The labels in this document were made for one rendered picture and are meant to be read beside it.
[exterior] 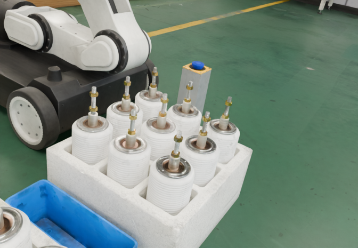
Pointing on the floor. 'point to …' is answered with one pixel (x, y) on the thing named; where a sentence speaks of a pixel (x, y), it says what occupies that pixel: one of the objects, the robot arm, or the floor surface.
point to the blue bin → (67, 218)
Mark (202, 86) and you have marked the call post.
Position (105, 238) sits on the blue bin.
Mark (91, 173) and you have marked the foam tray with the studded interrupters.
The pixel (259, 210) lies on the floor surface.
